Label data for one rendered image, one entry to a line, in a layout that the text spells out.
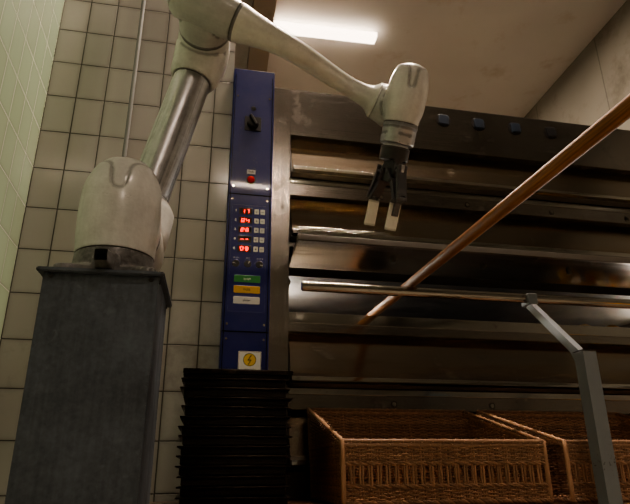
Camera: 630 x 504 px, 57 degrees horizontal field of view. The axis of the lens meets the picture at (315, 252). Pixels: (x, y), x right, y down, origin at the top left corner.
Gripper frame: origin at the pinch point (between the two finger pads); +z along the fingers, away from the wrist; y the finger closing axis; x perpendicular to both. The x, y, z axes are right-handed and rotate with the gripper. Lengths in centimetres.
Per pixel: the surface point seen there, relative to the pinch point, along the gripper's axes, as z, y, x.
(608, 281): 6, -44, 123
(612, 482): 50, 36, 58
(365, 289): 19.8, -14.5, 6.3
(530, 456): 51, 22, 45
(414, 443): 52, 17, 14
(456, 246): 1.8, 13.2, 15.7
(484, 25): -216, -406, 251
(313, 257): 17, -55, 2
